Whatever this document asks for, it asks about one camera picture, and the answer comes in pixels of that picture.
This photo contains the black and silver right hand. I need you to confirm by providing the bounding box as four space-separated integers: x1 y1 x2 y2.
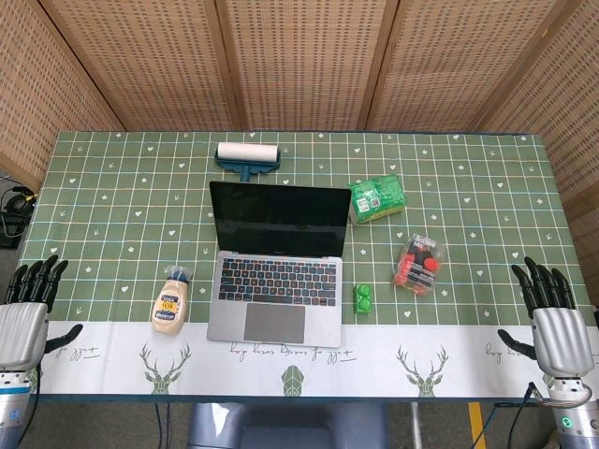
497 255 596 378

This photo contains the black and silver left hand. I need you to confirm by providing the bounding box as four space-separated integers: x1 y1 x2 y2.
0 254 84 371

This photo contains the silver laptop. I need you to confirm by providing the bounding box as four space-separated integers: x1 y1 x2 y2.
207 181 353 349

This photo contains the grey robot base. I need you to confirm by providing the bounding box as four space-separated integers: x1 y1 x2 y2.
186 401 390 449

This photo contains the woven rattan wall panel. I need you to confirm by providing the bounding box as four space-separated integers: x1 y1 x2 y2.
0 0 599 268

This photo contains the mayonnaise squeeze bottle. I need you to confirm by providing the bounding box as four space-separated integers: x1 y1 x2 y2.
150 264 194 337

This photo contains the clear box of red toys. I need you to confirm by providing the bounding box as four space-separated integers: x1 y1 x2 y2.
391 233 446 297

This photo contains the metal table leg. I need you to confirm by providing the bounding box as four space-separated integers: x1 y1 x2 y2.
408 400 421 449

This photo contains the green grid tablecloth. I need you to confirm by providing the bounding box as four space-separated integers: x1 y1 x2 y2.
18 129 599 399

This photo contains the green toy brick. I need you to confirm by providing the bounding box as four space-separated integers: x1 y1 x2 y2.
353 282 374 315

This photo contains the green tissue pack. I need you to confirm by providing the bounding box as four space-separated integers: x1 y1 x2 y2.
348 173 409 227

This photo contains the teal lint roller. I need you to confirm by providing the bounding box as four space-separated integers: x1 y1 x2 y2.
214 142 283 183

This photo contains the black right hand cable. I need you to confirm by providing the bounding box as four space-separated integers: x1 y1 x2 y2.
506 382 554 449

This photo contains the black equipment with cables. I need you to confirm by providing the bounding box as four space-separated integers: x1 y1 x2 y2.
0 171 42 250

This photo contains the black cable under table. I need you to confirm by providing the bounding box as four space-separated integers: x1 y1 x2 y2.
153 401 172 443

